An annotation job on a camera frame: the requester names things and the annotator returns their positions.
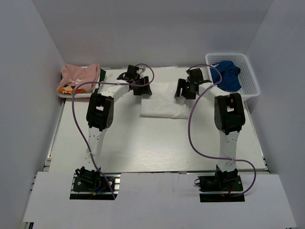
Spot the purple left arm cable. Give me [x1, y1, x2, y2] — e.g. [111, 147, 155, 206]
[71, 63, 155, 198]

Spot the white SpongeBob print t-shirt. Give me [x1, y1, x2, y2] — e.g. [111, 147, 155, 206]
[140, 83, 192, 119]

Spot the white plastic basket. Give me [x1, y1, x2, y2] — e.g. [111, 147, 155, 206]
[205, 53, 260, 100]

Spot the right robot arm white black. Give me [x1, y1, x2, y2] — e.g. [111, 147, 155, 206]
[174, 79, 245, 190]

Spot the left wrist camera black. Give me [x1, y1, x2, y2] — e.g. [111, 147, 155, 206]
[117, 65, 140, 83]

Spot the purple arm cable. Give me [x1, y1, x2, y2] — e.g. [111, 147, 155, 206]
[186, 63, 257, 197]
[71, 63, 155, 198]

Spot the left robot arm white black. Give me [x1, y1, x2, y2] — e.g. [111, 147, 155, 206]
[84, 76, 152, 174]

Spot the blue crumpled t-shirt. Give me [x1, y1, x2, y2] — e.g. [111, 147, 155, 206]
[210, 61, 242, 92]

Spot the folded white green t-shirt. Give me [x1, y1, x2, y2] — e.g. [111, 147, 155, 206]
[57, 68, 106, 98]

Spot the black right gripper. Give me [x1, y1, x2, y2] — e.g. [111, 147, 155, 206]
[174, 79, 196, 100]

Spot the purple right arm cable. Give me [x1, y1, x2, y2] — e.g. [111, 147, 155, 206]
[186, 63, 257, 197]

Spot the folded pink t-shirt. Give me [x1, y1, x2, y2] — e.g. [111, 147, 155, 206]
[57, 63, 101, 94]

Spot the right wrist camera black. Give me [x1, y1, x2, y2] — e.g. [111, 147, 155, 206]
[186, 68, 204, 84]

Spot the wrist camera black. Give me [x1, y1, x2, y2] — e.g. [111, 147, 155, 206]
[186, 68, 204, 84]
[117, 65, 140, 83]

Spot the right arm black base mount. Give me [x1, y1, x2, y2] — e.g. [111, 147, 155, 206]
[194, 176, 245, 203]

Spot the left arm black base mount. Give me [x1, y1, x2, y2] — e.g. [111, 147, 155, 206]
[70, 167, 121, 200]

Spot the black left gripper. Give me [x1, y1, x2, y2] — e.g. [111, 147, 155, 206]
[133, 76, 153, 96]

